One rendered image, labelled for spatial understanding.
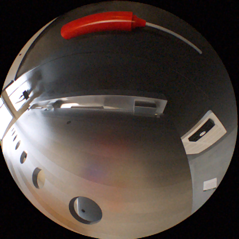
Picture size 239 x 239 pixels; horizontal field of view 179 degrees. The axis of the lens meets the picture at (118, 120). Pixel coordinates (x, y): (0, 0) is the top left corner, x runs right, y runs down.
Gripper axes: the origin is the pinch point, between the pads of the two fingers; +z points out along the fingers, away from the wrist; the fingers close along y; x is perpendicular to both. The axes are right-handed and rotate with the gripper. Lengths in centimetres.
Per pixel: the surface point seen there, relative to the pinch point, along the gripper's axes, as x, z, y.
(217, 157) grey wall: -76, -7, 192
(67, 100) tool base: 5.3, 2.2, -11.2
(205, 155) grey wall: -106, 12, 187
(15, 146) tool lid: 6.7, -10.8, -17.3
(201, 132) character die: -1.4, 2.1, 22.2
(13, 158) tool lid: 7.0, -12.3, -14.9
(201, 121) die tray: 1.5, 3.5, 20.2
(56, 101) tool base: 5.4, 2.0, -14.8
